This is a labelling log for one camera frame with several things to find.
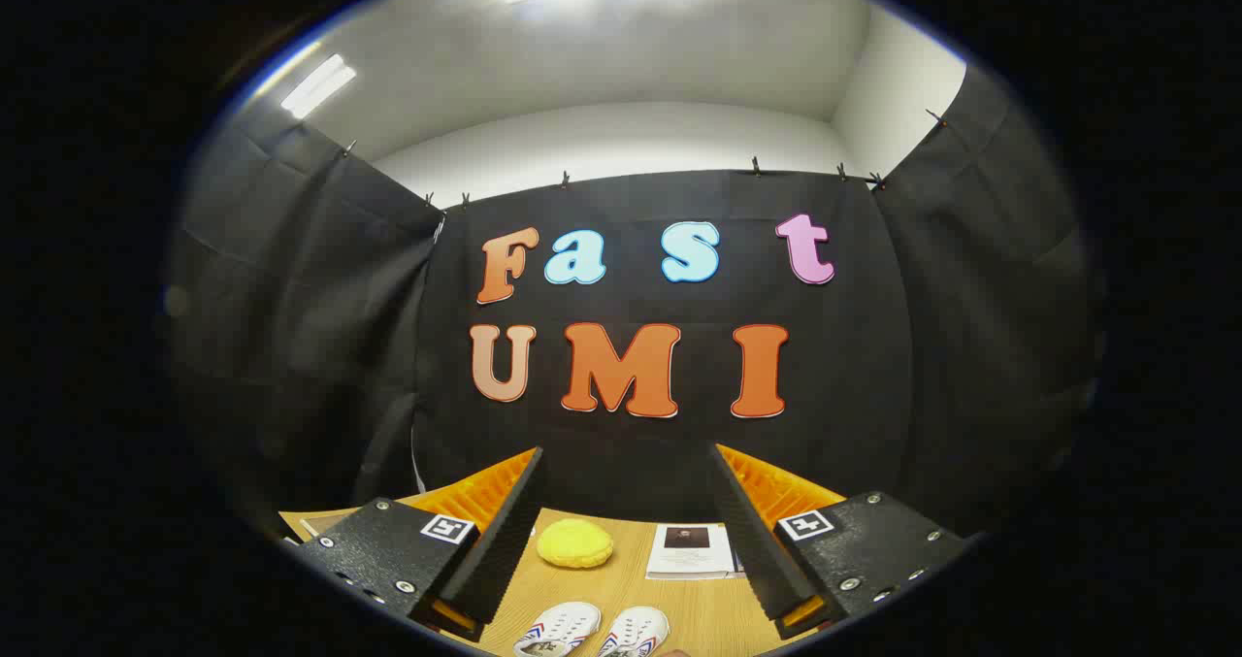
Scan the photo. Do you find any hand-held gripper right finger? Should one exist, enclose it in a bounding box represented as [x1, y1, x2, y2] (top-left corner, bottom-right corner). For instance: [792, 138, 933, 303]
[707, 443, 973, 641]

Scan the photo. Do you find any ceiling tube light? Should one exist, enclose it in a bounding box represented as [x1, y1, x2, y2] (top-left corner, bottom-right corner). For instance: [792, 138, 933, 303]
[281, 53, 357, 119]

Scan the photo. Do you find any white book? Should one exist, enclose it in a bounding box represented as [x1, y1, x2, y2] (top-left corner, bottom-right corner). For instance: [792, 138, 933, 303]
[645, 523, 738, 581]

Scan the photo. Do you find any black backdrop cloth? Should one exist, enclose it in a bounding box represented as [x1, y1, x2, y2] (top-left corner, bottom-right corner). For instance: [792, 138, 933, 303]
[160, 60, 1107, 542]

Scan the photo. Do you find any yellow plush ball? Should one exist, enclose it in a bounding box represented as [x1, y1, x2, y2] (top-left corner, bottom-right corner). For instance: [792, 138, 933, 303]
[536, 518, 615, 571]

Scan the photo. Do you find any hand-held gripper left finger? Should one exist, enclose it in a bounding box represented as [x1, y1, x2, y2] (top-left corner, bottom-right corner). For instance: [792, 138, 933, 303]
[286, 446, 546, 643]

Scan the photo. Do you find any white shoe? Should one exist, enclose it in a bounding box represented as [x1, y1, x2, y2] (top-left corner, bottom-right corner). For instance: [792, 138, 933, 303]
[512, 601, 603, 657]
[596, 606, 671, 657]

